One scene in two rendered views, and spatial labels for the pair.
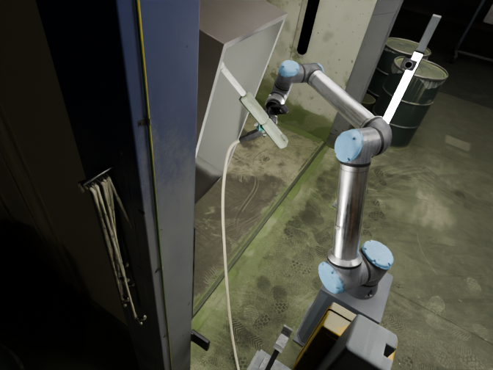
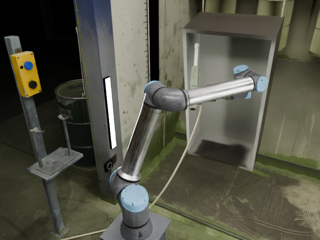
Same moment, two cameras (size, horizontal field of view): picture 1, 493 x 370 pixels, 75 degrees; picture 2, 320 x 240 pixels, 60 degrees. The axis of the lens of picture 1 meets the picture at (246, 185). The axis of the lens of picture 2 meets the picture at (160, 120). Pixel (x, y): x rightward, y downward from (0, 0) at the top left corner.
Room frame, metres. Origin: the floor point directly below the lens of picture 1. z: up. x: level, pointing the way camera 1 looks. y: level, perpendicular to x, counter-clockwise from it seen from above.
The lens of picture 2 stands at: (1.20, -1.77, 1.97)
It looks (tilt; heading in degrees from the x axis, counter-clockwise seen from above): 28 degrees down; 95
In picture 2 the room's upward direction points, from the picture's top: straight up
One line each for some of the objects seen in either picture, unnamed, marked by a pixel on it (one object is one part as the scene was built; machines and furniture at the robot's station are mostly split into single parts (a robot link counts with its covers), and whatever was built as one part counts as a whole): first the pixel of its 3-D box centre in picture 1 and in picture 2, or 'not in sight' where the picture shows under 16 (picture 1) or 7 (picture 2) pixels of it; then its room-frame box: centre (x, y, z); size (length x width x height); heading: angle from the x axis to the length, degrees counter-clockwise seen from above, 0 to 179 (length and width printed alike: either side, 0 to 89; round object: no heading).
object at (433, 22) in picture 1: (381, 131); not in sight; (2.22, -0.94, 0.82); 0.05 x 0.05 x 1.64; 66
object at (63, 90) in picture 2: not in sight; (82, 89); (0.14, 0.92, 0.86); 0.54 x 0.54 x 0.01
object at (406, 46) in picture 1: (406, 47); not in sight; (4.25, -1.64, 0.86); 0.54 x 0.54 x 0.01
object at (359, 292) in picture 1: (362, 277); (136, 222); (0.96, -0.66, 0.69); 0.19 x 0.19 x 0.10
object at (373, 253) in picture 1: (370, 262); (134, 204); (0.96, -0.65, 0.83); 0.17 x 0.15 x 0.18; 120
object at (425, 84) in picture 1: (402, 103); not in sight; (3.60, -1.62, 0.44); 0.59 x 0.58 x 0.89; 170
